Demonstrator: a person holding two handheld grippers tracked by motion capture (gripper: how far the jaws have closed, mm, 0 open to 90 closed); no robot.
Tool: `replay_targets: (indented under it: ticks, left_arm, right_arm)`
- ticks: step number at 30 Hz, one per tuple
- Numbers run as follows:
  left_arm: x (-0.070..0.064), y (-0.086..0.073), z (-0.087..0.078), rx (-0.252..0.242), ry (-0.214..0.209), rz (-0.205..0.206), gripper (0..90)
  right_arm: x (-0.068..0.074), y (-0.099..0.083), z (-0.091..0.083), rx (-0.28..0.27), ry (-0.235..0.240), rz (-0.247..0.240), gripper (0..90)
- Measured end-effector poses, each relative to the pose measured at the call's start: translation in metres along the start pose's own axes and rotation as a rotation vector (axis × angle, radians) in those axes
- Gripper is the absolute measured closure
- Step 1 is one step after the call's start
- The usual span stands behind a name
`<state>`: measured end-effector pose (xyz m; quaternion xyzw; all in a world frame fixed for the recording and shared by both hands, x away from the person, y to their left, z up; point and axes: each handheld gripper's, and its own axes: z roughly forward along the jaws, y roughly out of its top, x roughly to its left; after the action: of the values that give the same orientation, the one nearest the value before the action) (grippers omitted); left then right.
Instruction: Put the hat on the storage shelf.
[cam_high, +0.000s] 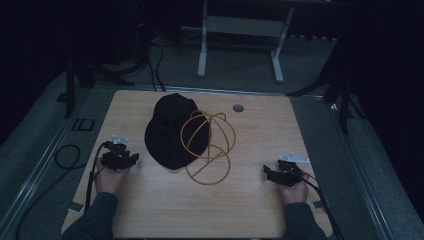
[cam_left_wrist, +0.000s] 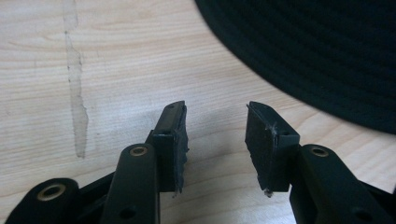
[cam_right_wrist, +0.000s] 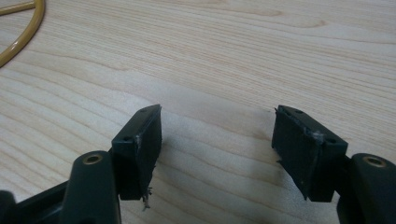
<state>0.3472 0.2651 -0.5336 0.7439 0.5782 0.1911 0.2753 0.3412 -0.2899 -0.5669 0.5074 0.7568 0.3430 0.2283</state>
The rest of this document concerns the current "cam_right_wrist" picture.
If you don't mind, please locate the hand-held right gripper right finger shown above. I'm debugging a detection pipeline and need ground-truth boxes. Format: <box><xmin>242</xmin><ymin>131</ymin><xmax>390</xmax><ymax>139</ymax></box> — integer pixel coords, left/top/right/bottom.
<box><xmin>271</xmin><ymin>105</ymin><xmax>396</xmax><ymax>224</ymax></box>

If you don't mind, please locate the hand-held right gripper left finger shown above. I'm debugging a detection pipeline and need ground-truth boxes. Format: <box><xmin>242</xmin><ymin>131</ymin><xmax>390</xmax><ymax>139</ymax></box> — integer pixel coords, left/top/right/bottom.
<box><xmin>59</xmin><ymin>104</ymin><xmax>163</xmax><ymax>224</ymax></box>

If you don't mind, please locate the yellow rubber tube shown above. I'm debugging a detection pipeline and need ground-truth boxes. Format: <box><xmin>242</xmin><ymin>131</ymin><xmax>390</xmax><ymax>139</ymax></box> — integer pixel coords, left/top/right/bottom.
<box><xmin>0</xmin><ymin>0</ymin><xmax>47</xmax><ymax>68</ymax></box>

